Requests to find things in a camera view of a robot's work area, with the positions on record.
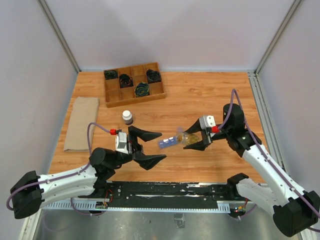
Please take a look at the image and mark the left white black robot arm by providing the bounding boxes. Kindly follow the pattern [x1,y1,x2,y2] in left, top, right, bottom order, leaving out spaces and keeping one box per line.
[6,126,166,219]

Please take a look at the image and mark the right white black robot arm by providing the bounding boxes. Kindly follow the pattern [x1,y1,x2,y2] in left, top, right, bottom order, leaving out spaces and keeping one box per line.
[186,103,320,237]

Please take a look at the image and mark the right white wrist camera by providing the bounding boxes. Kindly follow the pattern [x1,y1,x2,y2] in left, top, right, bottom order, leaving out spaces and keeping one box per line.
[198,115,216,130]

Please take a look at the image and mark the folded beige cloth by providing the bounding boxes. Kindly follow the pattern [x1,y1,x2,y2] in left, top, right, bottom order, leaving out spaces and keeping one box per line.
[63,96,100,152]

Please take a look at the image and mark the brown bottle with white cap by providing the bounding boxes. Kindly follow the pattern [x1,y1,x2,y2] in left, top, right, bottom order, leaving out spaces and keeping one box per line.
[122,110,134,125]

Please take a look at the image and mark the grey slotted cable duct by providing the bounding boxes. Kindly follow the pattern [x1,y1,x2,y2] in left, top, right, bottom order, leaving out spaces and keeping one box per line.
[44,199,231,214]

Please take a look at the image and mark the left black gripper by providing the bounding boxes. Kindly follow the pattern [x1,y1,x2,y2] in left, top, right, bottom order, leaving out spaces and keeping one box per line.
[110,126,167,170]

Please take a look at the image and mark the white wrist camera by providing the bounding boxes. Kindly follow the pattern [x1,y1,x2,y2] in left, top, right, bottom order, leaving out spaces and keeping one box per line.
[115,131,129,154]
[198,115,216,130]

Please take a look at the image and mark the blue weekly pill organizer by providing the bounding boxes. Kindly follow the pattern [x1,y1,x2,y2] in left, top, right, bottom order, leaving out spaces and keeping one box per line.
[158,127,184,149]

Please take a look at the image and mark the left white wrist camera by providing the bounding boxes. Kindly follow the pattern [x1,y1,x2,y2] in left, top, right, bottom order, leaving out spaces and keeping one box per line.
[115,131,129,154]

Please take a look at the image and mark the clear jar of yellow pills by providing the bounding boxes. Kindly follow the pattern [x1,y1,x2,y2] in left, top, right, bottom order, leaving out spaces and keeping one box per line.
[175,132,200,146]

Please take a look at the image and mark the wooden compartment tray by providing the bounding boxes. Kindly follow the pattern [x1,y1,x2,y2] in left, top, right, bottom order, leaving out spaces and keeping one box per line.
[103,62,166,108]

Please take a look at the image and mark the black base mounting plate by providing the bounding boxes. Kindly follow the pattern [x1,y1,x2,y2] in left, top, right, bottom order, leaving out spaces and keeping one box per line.
[80,181,245,209]

